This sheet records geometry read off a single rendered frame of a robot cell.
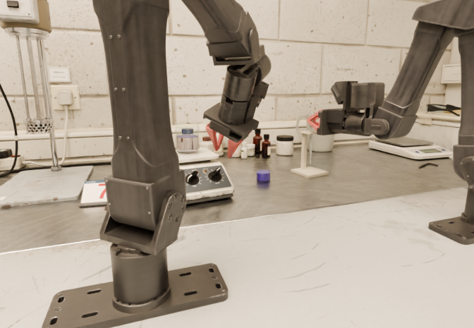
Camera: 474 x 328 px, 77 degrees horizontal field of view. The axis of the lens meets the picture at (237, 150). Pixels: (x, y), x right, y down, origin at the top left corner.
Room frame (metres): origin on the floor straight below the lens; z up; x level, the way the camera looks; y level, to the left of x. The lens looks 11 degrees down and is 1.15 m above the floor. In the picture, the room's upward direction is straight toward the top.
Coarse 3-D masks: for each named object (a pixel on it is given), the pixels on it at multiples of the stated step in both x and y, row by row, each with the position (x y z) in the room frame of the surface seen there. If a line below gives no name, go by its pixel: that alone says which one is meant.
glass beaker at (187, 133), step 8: (176, 128) 0.75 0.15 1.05; (184, 128) 0.74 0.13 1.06; (192, 128) 0.74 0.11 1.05; (176, 136) 0.75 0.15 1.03; (184, 136) 0.74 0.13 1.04; (192, 136) 0.74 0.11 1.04; (176, 144) 0.75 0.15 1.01; (184, 144) 0.74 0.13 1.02; (192, 144) 0.74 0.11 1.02; (184, 152) 0.74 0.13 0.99; (192, 152) 0.74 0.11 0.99
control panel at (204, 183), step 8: (200, 168) 0.70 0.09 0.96; (208, 168) 0.71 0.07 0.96; (216, 168) 0.71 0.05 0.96; (200, 176) 0.68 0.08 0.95; (224, 176) 0.69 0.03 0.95; (200, 184) 0.65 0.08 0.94; (208, 184) 0.66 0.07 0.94; (216, 184) 0.66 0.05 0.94; (224, 184) 0.67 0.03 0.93; (192, 192) 0.63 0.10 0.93
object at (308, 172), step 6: (300, 132) 0.90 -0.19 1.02; (306, 132) 0.89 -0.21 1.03; (312, 132) 0.89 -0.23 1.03; (306, 138) 0.90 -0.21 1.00; (306, 144) 0.91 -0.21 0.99; (306, 150) 0.91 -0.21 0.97; (306, 156) 0.91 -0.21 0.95; (300, 162) 0.91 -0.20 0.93; (300, 168) 0.91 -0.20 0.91; (306, 168) 0.91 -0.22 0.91; (312, 168) 0.91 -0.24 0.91; (300, 174) 0.86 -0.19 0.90; (306, 174) 0.84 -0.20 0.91; (312, 174) 0.84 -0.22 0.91; (318, 174) 0.85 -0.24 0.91; (324, 174) 0.86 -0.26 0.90
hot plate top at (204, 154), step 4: (200, 148) 0.83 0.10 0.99; (204, 148) 0.83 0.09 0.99; (200, 152) 0.77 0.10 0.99; (204, 152) 0.77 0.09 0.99; (208, 152) 0.77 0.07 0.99; (212, 152) 0.77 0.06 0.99; (180, 156) 0.73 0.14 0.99; (184, 156) 0.73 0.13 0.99; (188, 156) 0.73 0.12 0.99; (192, 156) 0.73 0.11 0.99; (196, 156) 0.73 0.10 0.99; (200, 156) 0.73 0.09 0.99; (204, 156) 0.73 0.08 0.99; (208, 156) 0.73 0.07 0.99; (212, 156) 0.73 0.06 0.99; (216, 156) 0.73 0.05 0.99; (180, 160) 0.69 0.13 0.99; (184, 160) 0.70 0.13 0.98; (188, 160) 0.70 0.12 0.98; (192, 160) 0.71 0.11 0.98; (196, 160) 0.71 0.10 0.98; (200, 160) 0.72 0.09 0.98
